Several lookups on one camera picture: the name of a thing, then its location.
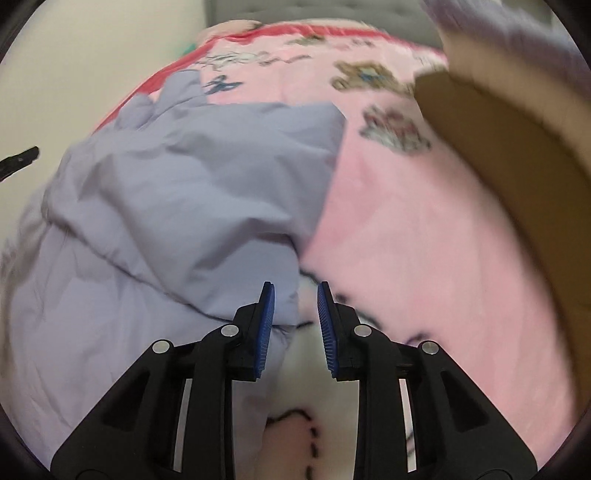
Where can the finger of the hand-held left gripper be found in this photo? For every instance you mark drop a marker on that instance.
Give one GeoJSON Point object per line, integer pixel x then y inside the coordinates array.
{"type": "Point", "coordinates": [21, 159]}

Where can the grey padded headboard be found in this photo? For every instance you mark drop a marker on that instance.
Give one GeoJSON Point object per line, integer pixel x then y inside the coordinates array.
{"type": "Point", "coordinates": [323, 9]}

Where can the pink printed blanket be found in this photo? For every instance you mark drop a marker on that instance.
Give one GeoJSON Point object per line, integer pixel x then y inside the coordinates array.
{"type": "Point", "coordinates": [392, 221]}

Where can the brown cardboard box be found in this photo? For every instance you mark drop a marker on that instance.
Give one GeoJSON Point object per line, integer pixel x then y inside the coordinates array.
{"type": "Point", "coordinates": [508, 152]}

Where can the person in yellow sleeve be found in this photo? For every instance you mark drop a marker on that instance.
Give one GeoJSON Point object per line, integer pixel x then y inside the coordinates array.
{"type": "Point", "coordinates": [508, 27]}

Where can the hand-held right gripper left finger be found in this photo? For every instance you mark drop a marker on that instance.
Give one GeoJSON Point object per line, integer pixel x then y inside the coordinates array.
{"type": "Point", "coordinates": [265, 332]}

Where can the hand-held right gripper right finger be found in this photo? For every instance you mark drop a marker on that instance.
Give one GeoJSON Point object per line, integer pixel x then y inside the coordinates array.
{"type": "Point", "coordinates": [326, 332]}

